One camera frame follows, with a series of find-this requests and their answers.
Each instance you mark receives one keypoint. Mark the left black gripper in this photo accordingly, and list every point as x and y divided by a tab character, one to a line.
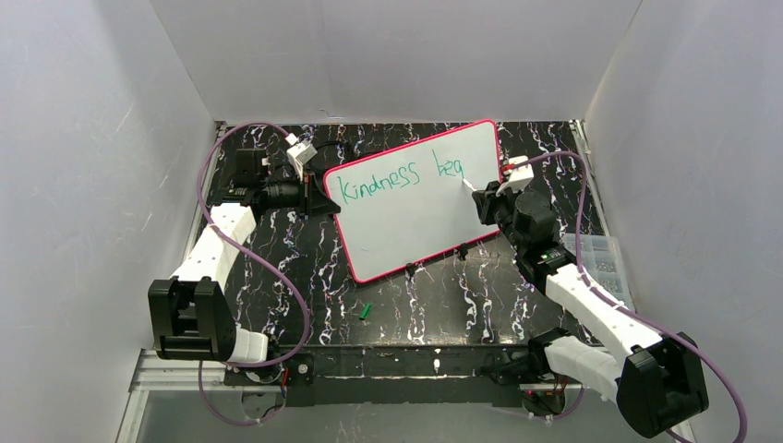
307	195

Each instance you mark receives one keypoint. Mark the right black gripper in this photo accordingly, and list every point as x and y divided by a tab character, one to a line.
486	201

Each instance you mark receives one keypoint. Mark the pink framed whiteboard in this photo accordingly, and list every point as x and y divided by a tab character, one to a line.
409	204

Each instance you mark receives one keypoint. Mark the green marker cap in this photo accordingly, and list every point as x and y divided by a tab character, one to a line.
365	312

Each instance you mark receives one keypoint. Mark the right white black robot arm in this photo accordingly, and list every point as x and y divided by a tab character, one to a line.
656	379

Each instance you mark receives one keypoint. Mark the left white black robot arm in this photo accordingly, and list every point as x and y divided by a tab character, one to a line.
190	316

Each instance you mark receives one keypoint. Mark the black clip on whiteboard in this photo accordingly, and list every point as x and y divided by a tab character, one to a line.
410	270

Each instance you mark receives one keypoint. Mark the clear plastic screw box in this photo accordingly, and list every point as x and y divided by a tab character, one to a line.
603	261

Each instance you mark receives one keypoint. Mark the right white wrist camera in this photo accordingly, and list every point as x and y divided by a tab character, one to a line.
517	174

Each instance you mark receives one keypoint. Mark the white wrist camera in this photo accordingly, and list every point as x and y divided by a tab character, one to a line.
517	174
299	153

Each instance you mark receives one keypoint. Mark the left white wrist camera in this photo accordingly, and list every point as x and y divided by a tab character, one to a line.
299	153

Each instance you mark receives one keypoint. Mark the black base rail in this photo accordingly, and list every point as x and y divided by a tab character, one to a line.
499	375

